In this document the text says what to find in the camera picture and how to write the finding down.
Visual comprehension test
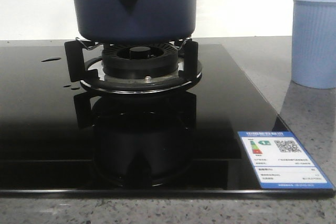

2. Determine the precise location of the light blue ribbed cup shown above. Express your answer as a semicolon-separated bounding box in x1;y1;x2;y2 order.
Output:
291;0;335;89

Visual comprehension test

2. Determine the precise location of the black pot support grate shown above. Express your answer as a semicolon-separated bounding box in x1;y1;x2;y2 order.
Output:
65;38;202;95

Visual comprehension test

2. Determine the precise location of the dark blue cooking pot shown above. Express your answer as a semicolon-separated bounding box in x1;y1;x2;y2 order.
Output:
74;0;196;44

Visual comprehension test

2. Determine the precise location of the black gas burner head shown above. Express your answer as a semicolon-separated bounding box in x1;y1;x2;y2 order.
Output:
102;43;179;79

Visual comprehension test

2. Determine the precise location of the black glass gas cooktop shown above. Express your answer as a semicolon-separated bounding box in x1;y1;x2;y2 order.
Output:
1;45;335;199

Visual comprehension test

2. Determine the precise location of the blue white energy label sticker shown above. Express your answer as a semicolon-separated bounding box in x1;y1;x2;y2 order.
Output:
238;131;334;190

